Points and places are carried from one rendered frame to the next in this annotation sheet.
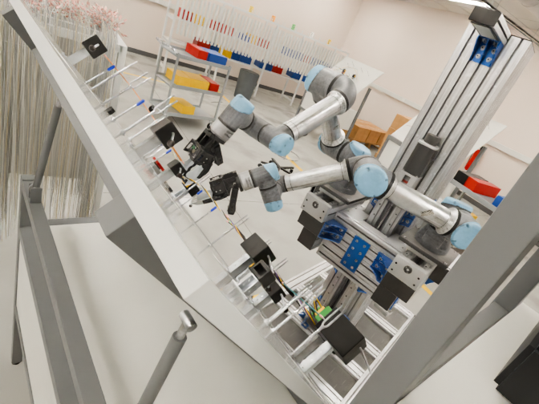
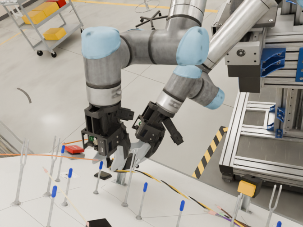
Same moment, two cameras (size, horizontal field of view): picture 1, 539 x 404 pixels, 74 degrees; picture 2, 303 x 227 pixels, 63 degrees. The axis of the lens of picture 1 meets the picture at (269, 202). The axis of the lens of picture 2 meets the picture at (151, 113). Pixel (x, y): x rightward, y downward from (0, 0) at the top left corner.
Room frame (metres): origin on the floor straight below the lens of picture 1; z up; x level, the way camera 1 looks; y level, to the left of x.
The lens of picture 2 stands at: (0.72, 0.11, 1.67)
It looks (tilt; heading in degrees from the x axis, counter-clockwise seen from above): 42 degrees down; 7
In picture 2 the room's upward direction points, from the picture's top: 22 degrees counter-clockwise
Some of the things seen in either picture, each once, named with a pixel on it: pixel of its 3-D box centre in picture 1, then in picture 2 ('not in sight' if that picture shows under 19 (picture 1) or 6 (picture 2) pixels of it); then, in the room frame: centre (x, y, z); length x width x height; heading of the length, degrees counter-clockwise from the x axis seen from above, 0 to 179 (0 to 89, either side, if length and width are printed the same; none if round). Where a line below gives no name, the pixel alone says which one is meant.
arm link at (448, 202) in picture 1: (452, 214); not in sight; (1.46, -0.73, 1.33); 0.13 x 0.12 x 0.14; 1
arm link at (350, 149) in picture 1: (354, 157); not in sight; (1.73, -0.30, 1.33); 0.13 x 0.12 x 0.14; 56
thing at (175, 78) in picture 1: (185, 85); (43, 18); (5.06, 1.75, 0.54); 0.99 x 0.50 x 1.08; 140
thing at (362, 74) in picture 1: (334, 98); not in sight; (7.72, -0.43, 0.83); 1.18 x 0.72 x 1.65; 39
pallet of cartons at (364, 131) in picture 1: (361, 132); not in sight; (8.75, -1.39, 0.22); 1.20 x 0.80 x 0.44; 131
